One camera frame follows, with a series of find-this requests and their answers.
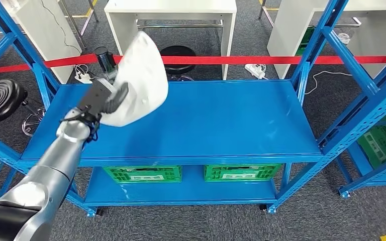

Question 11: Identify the white power strip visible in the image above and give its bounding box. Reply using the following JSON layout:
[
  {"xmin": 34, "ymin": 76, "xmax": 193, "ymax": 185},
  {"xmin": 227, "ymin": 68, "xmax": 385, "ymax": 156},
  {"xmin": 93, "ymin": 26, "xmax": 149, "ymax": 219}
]
[
  {"xmin": 74, "ymin": 64, "xmax": 94, "ymax": 84},
  {"xmin": 244, "ymin": 63, "xmax": 267, "ymax": 80}
]

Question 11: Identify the black stanchion post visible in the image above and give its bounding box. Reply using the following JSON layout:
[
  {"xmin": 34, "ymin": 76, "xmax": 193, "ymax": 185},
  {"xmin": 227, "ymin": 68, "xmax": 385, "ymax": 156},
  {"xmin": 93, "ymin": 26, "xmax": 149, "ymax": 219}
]
[{"xmin": 94, "ymin": 46, "xmax": 118, "ymax": 80}]

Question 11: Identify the white plastic body panel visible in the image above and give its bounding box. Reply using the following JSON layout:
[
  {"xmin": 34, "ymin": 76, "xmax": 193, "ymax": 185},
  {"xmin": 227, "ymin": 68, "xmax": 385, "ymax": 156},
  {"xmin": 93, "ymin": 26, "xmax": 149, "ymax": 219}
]
[{"xmin": 100, "ymin": 31, "xmax": 169, "ymax": 128}]

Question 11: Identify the white table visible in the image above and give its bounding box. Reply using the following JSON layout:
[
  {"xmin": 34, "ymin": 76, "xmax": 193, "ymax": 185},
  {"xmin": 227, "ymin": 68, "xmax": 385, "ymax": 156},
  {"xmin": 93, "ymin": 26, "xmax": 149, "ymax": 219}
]
[
  {"xmin": 266, "ymin": 0, "xmax": 386, "ymax": 80},
  {"xmin": 104, "ymin": 0, "xmax": 238, "ymax": 80},
  {"xmin": 0, "ymin": 0, "xmax": 82, "ymax": 84}
]

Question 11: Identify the white floor cable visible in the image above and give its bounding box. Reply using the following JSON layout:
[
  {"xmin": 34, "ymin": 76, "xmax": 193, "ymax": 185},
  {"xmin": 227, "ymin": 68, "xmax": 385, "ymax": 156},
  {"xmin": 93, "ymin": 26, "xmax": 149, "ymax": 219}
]
[{"xmin": 304, "ymin": 70, "xmax": 353, "ymax": 95}]

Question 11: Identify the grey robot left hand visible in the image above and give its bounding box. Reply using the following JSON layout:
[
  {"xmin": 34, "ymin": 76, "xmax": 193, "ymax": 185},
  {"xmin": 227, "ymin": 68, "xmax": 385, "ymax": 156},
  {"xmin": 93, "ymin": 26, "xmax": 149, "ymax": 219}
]
[{"xmin": 68, "ymin": 78, "xmax": 129, "ymax": 124}]

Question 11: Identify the red barrier belt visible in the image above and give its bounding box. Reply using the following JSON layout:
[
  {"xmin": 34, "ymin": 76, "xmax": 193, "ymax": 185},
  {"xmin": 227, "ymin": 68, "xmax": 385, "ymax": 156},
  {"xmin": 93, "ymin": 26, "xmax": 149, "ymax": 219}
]
[{"xmin": 0, "ymin": 53, "xmax": 386, "ymax": 74}]

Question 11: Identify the black round stool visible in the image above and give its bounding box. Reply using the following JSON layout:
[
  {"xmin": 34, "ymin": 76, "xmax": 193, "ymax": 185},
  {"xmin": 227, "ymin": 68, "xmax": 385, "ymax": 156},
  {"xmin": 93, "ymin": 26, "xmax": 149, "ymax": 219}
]
[
  {"xmin": 159, "ymin": 45, "xmax": 197, "ymax": 81},
  {"xmin": 0, "ymin": 78, "xmax": 45, "ymax": 137}
]

